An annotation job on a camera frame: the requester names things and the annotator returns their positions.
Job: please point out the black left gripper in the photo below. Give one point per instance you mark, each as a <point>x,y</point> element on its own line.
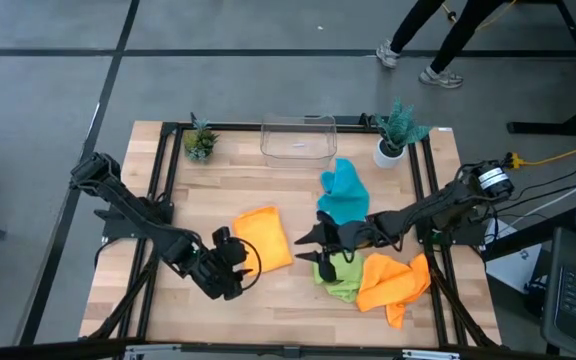
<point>218,275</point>

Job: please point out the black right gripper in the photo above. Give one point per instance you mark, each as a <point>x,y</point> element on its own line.
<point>365,234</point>

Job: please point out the green microfiber towel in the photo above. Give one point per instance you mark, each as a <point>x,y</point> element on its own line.
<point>348,280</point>

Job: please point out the orange microfiber towel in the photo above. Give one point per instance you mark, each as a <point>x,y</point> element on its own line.
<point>393,285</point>
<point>263,240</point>

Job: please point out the teal microfiber towel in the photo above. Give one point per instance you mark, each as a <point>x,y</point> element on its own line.
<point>345,192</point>

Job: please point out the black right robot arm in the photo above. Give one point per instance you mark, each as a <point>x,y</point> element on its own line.
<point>448,205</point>

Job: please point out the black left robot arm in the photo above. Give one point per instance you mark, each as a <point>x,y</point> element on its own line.
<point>133,210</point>

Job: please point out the black crossbar with silver brackets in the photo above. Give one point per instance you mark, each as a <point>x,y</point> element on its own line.
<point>288,351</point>

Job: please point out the clear plastic bin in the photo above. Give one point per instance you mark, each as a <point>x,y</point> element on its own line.
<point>298,145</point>

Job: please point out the leafy plant in white pot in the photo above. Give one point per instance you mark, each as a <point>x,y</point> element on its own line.
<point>395,137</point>

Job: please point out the small spiky succulent plant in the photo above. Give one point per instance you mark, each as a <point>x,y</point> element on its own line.
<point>200,142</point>

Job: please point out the white cardboard box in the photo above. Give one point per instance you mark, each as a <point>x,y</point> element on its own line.
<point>513,265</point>

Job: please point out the black laptop desk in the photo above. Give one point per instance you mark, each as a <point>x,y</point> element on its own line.
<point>528,235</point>

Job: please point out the person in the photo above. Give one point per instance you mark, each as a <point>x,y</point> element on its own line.
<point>458,40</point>

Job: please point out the black aluminium table frame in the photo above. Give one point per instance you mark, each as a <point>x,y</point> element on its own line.
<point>228,127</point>

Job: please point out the black desk frame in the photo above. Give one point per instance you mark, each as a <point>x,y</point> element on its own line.
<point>573,30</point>

